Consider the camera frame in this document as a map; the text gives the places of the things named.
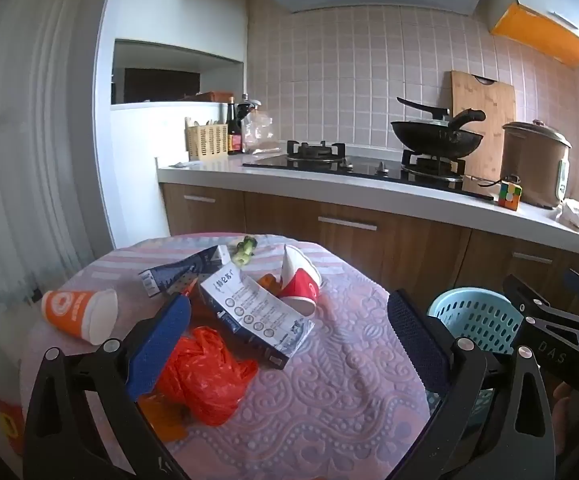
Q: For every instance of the red paper cup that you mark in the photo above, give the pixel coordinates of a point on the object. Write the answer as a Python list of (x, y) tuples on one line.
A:
[(302, 285)]

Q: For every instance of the green vegetable scrap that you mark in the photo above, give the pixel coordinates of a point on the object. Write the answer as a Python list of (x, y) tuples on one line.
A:
[(245, 251)]

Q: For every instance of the white kitchen counter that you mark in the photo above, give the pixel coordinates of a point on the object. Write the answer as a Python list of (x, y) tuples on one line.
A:
[(319, 185)]

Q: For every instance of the dark soy sauce bottle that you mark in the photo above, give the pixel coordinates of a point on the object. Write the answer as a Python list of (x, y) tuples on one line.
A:
[(233, 132)]

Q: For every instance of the white milk carton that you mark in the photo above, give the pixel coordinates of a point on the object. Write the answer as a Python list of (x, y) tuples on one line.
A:
[(254, 310)]

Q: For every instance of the orange plastic bag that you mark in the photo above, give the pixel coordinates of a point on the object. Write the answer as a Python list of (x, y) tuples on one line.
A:
[(204, 375)]

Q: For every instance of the black gas stove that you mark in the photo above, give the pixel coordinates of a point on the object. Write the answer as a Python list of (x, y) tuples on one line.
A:
[(364, 166)]

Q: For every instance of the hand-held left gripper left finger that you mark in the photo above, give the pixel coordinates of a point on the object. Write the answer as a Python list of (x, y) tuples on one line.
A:
[(159, 345)]

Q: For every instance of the wooden cutting board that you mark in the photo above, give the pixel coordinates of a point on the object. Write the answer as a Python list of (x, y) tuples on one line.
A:
[(489, 97)]

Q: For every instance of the orange plastic object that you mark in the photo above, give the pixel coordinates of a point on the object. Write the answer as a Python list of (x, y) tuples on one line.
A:
[(11, 427)]

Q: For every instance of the white cloth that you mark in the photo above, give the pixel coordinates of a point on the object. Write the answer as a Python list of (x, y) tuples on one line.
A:
[(573, 215)]

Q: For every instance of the beige chopstick holder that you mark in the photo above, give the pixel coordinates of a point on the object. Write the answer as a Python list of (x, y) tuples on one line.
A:
[(207, 142)]

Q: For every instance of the orange paper cup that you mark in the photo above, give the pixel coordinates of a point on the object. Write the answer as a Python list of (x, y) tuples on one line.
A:
[(71, 310)]

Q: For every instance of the orange peel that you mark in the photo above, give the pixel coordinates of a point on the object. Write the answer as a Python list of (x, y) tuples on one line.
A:
[(271, 282)]

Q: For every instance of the brown rice cooker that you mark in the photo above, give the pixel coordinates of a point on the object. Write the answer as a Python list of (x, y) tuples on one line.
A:
[(529, 165)]

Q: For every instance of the clear plastic bag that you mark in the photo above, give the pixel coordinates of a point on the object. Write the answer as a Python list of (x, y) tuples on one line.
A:
[(262, 135)]

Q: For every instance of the colourful puzzle cube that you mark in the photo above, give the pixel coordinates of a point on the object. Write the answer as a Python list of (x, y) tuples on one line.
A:
[(509, 196)]

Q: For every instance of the dark blue carton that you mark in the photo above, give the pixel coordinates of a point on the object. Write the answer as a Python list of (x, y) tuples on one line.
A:
[(179, 272)]

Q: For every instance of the person's right hand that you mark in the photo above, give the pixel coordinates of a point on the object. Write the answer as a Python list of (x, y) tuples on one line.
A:
[(563, 410)]

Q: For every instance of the black wok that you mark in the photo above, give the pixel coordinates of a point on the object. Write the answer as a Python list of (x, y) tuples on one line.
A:
[(434, 137)]

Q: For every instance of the white curtain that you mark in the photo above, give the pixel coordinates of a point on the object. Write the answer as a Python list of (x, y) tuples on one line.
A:
[(29, 160)]

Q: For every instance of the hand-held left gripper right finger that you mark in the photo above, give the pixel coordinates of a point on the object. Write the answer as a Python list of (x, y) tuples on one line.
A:
[(417, 340)]

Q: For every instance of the light blue plastic basket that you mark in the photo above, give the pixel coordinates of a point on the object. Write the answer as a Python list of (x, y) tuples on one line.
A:
[(479, 317)]

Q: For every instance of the wooden base cabinet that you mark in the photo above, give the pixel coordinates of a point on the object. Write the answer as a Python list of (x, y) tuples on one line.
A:
[(409, 250)]

